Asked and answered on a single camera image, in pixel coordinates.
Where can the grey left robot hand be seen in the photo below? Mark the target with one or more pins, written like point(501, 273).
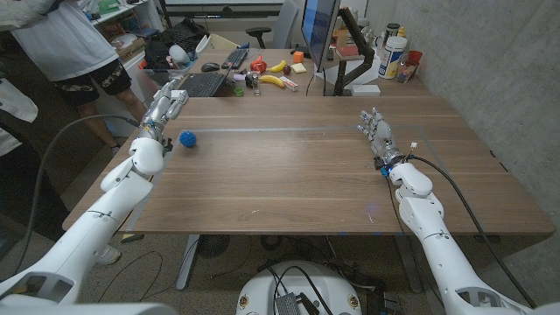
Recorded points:
point(157, 114)

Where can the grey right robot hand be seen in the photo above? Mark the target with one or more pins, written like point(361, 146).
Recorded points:
point(382, 135)

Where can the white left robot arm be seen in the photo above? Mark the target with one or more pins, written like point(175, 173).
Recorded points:
point(87, 236)

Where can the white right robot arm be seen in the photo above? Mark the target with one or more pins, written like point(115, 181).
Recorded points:
point(437, 245)

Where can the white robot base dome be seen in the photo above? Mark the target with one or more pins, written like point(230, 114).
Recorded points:
point(262, 289)

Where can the grey-sleeved person forearm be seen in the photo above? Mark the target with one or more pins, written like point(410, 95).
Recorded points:
point(22, 13)

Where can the blue spiky stress ball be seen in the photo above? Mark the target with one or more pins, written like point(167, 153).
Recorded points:
point(188, 138)

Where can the white power strip box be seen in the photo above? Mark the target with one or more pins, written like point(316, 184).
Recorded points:
point(181, 93)

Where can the clear plastic bin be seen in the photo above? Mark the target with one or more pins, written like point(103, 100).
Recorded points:
point(164, 78)

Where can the flat white box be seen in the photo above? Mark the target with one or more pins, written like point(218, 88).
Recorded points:
point(365, 90)

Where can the black laptop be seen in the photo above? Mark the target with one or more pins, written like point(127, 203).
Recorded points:
point(203, 85)

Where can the white rounded object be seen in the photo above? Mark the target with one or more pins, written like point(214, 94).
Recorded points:
point(178, 53)

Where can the black computer mouse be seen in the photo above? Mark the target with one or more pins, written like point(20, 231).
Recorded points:
point(210, 67)

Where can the white plastic canister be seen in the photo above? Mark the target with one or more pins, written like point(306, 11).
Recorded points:
point(391, 57)

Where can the black backpack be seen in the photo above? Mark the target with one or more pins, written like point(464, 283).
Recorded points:
point(184, 35)

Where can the small green cup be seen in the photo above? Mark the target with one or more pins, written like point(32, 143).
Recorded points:
point(239, 92)

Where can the red cup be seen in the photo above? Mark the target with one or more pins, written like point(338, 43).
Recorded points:
point(415, 57)

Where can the red book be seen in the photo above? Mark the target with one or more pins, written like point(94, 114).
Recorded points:
point(347, 51)

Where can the black keyboard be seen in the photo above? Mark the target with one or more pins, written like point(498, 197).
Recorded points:
point(235, 57)

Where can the black remote control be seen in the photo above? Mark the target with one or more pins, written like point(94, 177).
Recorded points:
point(330, 53)

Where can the small black device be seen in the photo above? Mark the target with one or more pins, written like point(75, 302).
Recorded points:
point(250, 80)

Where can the small clear glass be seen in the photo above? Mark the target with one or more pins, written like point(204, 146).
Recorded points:
point(256, 88)

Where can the white shelf unit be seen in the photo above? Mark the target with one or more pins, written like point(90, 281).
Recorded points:
point(131, 13)

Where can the yellow bottle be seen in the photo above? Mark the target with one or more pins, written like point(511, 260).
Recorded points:
point(401, 32)

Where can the dark-lidded jar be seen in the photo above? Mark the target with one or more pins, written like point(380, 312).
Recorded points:
point(392, 30)

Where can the red and white candy box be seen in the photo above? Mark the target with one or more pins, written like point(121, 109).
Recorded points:
point(289, 83)

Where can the pale yellow block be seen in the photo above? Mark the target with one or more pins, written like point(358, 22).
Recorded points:
point(299, 67)

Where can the red toy pepper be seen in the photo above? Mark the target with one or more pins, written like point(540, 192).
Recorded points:
point(258, 65)

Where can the orange cube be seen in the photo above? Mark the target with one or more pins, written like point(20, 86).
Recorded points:
point(298, 57)

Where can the dark red plum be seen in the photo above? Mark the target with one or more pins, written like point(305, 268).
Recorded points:
point(287, 69)

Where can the person in white t-shirt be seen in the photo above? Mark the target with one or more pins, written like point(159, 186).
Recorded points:
point(65, 39)

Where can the large yellow banana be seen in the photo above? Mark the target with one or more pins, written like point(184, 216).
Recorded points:
point(272, 80)

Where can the black computer monitor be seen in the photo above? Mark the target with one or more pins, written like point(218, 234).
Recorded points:
point(317, 30)

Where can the small yellow banana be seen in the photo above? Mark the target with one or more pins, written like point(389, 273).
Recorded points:
point(278, 67)

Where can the grey table leg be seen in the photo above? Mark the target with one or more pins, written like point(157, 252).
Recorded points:
point(409, 262)
point(188, 262)

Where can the round black floor fan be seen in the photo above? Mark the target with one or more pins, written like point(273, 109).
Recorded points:
point(213, 246)

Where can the grey office chair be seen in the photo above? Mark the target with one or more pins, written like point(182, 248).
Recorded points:
point(284, 22)

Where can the person in black trousers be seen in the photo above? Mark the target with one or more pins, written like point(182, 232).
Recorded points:
point(17, 184)

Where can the black floor power strip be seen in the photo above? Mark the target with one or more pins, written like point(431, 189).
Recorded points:
point(384, 303)

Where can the grey finned module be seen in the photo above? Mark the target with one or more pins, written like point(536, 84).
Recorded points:
point(288, 305)

